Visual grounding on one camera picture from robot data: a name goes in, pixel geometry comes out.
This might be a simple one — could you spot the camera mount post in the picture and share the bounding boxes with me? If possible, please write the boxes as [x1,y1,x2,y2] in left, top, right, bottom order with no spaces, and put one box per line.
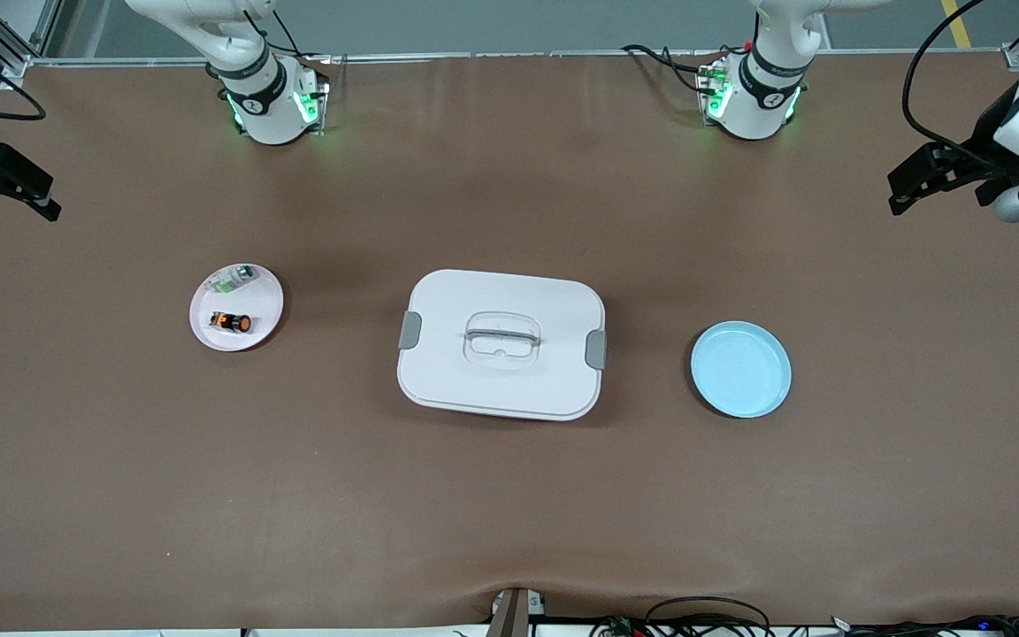
[485,587,548,637]

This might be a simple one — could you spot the green and white switch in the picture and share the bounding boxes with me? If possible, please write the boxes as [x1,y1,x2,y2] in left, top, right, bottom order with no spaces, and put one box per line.
[213,264,260,295]

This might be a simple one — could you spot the black cable bundle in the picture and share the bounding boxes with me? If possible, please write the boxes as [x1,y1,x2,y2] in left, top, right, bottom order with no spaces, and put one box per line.
[587,596,1019,637]

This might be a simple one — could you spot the white lidded box grey latches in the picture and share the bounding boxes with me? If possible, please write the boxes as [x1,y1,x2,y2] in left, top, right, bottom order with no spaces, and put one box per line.
[396,269,608,422]

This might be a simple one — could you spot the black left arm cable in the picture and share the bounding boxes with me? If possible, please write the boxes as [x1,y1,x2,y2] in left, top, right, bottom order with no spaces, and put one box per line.
[902,0,992,169]

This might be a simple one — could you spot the pink round plate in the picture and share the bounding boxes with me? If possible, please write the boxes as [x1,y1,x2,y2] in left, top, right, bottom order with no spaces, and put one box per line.
[189,263,285,353]

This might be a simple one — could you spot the black cables at arm base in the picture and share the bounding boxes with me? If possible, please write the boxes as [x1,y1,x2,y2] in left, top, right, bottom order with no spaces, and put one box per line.
[620,42,727,95]

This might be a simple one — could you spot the light blue round plate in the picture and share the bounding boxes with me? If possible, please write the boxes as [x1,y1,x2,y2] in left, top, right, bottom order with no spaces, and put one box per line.
[691,320,793,418]

